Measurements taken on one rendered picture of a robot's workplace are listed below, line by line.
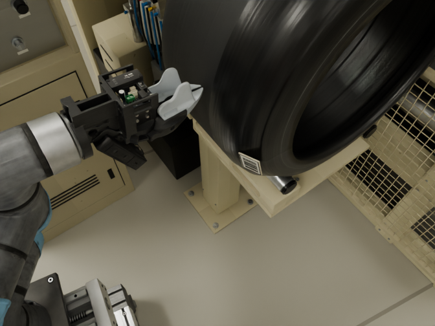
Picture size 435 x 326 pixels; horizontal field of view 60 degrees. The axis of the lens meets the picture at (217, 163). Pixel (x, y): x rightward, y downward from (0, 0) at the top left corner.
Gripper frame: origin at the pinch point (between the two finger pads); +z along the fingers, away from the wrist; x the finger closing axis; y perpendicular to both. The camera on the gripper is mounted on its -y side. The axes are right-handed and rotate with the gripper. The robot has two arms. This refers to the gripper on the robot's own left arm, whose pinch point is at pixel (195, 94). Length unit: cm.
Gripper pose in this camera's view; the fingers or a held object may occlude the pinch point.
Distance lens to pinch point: 61.4
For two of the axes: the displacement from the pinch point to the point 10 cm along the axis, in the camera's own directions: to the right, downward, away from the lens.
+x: -5.9, -6.9, 4.3
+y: 1.0, -5.9, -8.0
